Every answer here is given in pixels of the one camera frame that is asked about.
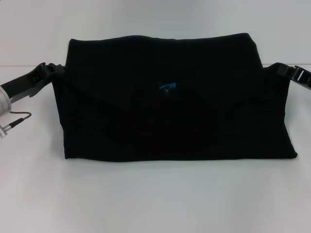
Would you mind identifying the black shirt with FREE print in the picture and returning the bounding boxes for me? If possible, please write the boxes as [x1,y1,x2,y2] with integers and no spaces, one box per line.
[52,32,299,161]

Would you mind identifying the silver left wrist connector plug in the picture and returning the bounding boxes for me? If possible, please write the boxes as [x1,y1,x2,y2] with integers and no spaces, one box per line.
[0,122,12,139]

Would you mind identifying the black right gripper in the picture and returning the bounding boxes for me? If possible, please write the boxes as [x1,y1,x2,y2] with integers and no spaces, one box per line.
[276,62,311,92]

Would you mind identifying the thin left wrist cable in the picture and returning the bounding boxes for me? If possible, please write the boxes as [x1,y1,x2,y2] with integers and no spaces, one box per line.
[9,110,33,127]

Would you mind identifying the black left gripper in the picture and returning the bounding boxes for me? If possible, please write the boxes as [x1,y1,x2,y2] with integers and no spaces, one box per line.
[0,62,67,104]

